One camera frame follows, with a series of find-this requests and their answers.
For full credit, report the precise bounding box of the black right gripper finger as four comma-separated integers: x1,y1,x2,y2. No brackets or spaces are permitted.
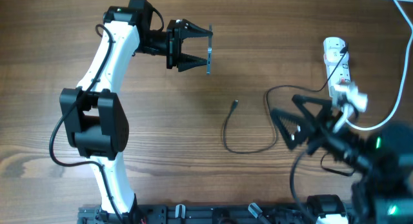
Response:
270,108,312,150
292,94,332,121

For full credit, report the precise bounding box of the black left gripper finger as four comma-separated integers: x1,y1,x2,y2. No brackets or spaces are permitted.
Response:
180,19,213,39
176,54,207,72

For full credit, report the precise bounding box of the blue screen smartphone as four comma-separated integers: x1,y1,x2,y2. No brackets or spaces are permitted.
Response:
206,24,213,75

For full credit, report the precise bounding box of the black charging cable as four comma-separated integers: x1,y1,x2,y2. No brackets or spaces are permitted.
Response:
222,43,349,155

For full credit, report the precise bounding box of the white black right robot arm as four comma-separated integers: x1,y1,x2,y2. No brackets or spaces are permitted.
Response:
270,94,412,223

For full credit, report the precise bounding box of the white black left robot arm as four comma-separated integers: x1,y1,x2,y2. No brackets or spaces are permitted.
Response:
57,0,213,223

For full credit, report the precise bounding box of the white USB charger plug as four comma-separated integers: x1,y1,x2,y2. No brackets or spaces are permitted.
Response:
324,46,349,65

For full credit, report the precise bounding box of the white power strip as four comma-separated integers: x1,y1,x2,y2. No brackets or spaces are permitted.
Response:
323,37,351,97

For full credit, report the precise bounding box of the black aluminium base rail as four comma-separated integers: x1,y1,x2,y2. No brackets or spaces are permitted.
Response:
77,203,310,224

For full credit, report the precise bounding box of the white power strip cord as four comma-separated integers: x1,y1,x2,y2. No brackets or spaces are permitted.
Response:
341,0,413,132

